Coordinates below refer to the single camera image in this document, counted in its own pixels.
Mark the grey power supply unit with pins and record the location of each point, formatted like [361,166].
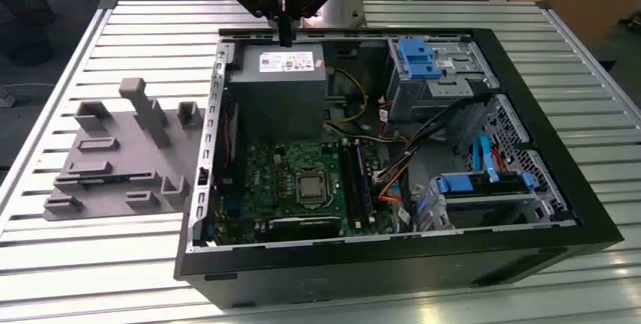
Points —
[275,95]

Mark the black graphics card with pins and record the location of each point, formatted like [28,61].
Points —
[303,226]

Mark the grey parts rack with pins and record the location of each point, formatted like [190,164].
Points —
[124,151]

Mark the black RAM slot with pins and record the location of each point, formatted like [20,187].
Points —
[347,181]

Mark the blue disk carrier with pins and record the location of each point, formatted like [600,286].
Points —
[420,57]
[456,184]

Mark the black RAM stick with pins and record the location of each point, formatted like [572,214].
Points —
[364,185]

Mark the CPU socket with silver CPU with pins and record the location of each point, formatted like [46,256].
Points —
[310,186]

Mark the black open PC case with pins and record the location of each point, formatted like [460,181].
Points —
[401,267]

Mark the grey metal drive cage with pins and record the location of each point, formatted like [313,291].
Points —
[441,91]

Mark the brown wooden cabinet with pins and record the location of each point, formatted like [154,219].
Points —
[585,1]

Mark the green motherboard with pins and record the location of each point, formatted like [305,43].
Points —
[270,192]

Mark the small blue plastic clip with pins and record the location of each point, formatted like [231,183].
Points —
[526,182]

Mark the dark office chair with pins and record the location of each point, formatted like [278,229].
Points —
[24,20]

